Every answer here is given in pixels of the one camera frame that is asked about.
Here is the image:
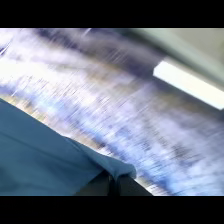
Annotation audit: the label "blue shirt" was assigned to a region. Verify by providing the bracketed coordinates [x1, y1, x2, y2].
[0, 98, 138, 197]

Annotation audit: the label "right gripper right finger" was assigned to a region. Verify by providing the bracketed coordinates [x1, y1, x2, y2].
[114, 173, 153, 197]

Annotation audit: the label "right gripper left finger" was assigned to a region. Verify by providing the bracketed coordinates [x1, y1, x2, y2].
[74, 169, 115, 197]

